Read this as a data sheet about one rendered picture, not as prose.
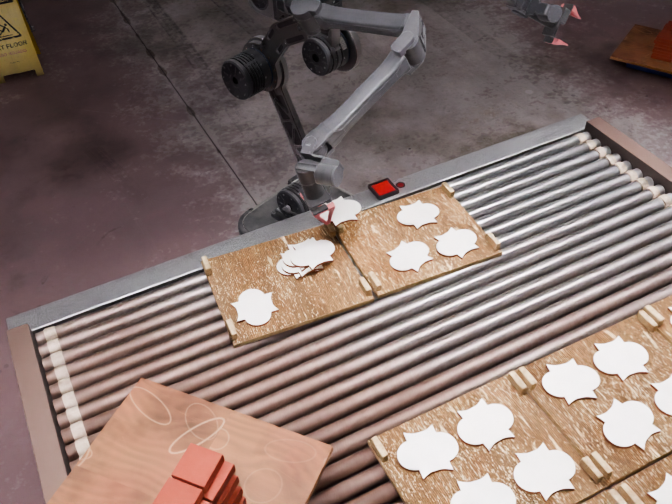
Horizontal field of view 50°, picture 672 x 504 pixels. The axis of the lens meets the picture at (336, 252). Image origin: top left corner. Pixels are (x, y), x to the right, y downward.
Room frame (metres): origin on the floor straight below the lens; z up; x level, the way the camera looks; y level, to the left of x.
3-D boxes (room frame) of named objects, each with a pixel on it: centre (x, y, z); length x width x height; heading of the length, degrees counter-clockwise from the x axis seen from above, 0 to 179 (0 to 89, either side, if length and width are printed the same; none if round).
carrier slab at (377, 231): (1.61, -0.24, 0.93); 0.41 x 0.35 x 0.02; 111
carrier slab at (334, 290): (1.46, 0.15, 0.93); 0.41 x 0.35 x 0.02; 110
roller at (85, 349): (1.63, -0.08, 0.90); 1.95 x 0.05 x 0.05; 115
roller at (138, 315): (1.67, -0.06, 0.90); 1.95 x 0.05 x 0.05; 115
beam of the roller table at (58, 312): (1.78, -0.01, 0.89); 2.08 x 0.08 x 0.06; 115
